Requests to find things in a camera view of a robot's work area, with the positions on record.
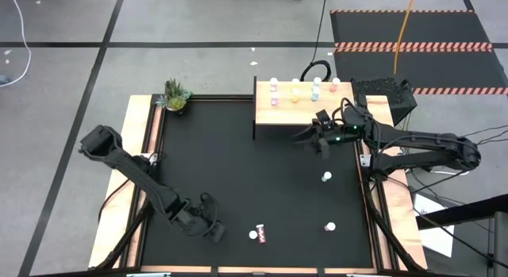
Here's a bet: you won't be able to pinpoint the black desk edge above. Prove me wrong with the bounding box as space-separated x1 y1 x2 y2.
415 194 508 230

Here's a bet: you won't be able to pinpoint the black hanging cable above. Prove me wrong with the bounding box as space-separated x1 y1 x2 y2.
299 0 333 83

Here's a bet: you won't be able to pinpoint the black textured box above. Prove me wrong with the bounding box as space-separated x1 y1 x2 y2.
351 77 418 126

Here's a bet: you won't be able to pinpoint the black hazard-striped floor mat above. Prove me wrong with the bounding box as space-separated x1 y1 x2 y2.
329 9 508 96

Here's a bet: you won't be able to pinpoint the wooden shelf black legs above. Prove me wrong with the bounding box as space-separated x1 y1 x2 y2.
252 75 360 141

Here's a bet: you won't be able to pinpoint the orange hanging cable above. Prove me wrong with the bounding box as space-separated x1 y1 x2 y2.
392 0 418 75

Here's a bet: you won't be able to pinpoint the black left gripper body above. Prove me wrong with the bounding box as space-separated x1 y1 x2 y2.
174 194 221 237

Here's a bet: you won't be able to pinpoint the white paper sheet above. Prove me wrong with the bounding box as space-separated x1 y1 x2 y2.
412 192 456 258

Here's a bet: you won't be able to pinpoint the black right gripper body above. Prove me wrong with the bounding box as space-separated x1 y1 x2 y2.
315 106 374 158

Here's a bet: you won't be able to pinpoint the black table mat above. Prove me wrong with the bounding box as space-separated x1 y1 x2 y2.
140 98 375 269

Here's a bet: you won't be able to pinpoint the succulent plant in pot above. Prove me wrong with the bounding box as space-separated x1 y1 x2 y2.
155 77 194 113

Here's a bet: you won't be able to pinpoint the white floor cable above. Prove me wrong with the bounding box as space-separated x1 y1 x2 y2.
0 0 33 87

